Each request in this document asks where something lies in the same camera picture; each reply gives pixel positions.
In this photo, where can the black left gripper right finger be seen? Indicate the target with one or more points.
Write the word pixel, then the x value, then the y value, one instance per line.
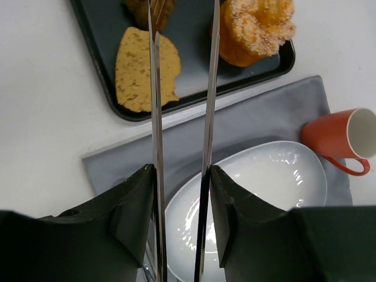
pixel 257 241

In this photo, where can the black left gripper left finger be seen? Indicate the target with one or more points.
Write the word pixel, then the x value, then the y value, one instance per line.
pixel 103 239

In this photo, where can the metal serving tongs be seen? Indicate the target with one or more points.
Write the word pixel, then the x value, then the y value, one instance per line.
pixel 154 23

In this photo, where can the yellow bread slice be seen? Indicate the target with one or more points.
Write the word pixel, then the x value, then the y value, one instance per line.
pixel 132 71

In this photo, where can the white oval plate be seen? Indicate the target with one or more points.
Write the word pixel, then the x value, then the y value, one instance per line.
pixel 285 174

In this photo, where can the orange mug white inside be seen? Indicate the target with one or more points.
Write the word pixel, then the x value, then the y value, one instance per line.
pixel 348 134

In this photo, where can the large sugared orange bun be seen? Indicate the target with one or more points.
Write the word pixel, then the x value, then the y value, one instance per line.
pixel 253 30

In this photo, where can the black rectangular tray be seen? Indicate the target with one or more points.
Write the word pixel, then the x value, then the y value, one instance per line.
pixel 189 28

